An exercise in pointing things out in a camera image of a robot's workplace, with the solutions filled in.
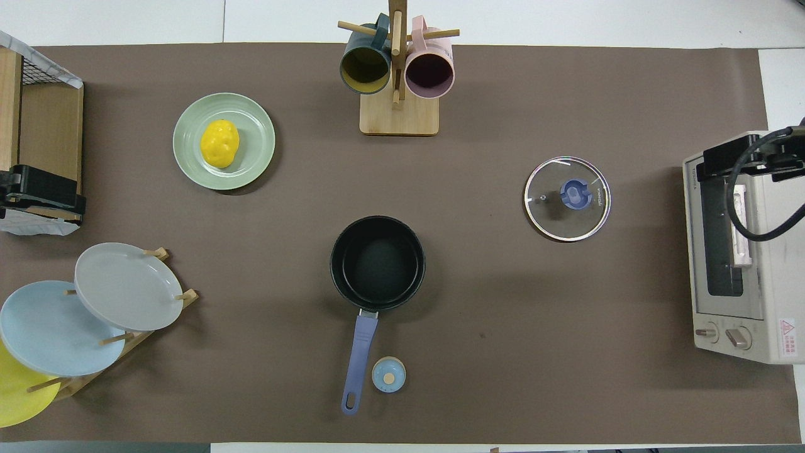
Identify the wooden plate rack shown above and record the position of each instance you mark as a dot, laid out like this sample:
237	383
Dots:
75	385

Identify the beige toaster oven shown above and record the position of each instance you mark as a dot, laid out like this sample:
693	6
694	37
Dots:
773	283

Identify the pale green plate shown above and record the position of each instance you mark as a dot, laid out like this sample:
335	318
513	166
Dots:
251	163

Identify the brown table mat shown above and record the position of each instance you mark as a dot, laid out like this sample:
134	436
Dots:
534	314

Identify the glass lid blue knob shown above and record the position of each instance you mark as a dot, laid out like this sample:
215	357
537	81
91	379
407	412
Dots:
575	194

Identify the wooden mug tree stand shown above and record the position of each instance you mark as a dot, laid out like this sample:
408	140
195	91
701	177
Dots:
399	119

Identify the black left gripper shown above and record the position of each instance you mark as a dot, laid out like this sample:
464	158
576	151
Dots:
9	192

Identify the yellow lemon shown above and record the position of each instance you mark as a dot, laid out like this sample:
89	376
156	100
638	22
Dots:
220	143

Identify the yellow plate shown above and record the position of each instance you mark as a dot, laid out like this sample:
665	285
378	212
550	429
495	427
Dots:
16	396

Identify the pink mug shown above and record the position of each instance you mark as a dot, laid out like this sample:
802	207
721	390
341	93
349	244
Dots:
429	72

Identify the dark teal mug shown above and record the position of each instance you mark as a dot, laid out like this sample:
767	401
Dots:
365	69

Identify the dark wooden shelf board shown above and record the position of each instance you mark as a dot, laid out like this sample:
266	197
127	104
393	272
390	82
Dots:
50	126

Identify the grey plate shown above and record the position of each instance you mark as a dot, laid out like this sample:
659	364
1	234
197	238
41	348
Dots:
129	286

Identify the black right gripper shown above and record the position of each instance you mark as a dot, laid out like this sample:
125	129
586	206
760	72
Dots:
786	160

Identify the light blue plate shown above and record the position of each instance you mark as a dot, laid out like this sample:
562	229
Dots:
44	333

